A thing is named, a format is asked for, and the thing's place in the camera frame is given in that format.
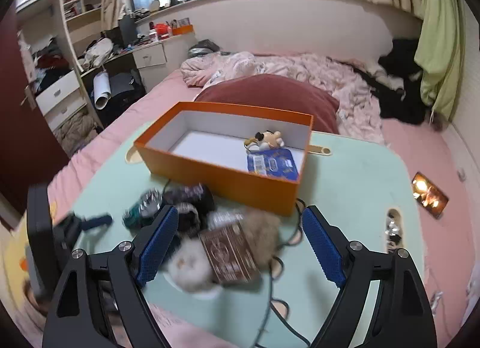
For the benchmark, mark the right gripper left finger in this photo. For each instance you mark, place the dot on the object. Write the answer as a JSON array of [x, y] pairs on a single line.
[[78, 316]]

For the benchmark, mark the white fluffy pompom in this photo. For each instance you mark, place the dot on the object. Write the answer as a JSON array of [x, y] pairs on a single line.
[[189, 268]]

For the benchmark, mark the black lace-trimmed cloth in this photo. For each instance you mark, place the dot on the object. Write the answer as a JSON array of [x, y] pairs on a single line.
[[192, 203]]

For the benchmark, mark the brown fluffy pompom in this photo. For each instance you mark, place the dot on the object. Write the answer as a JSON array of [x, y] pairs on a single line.
[[262, 232]]

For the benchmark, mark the brown playing card box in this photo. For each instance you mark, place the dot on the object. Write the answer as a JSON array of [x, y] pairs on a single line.
[[229, 255]]

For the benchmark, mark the blue card packet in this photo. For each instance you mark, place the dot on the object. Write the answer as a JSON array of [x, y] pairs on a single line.
[[277, 163]]

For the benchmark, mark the small cartoon figurine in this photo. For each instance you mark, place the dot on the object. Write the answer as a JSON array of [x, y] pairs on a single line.
[[264, 141]]

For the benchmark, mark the foil wrappers in slot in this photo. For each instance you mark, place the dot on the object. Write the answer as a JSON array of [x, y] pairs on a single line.
[[393, 230]]

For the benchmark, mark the phone on bed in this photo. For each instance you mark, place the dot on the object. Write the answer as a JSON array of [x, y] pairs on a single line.
[[428, 195]]

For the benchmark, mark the white rolled paper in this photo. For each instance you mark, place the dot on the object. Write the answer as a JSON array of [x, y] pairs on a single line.
[[102, 90]]

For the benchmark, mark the white drawer desk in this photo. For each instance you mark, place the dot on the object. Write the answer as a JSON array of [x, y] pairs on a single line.
[[153, 62]]

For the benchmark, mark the white shelf cabinet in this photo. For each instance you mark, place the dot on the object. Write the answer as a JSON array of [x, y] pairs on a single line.
[[52, 70]]

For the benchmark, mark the orange cardboard box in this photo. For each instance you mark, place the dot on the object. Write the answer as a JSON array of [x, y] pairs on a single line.
[[203, 142]]

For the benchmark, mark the pink crumpled blanket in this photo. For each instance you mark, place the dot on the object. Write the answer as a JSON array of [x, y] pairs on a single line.
[[358, 115]]

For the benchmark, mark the black clothes pile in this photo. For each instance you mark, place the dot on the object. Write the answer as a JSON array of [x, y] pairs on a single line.
[[395, 81]]

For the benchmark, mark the dark red pillow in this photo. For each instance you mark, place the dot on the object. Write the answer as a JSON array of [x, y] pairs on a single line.
[[278, 92]]

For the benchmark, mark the green hanging garment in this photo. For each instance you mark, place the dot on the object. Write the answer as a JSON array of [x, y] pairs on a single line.
[[440, 54]]

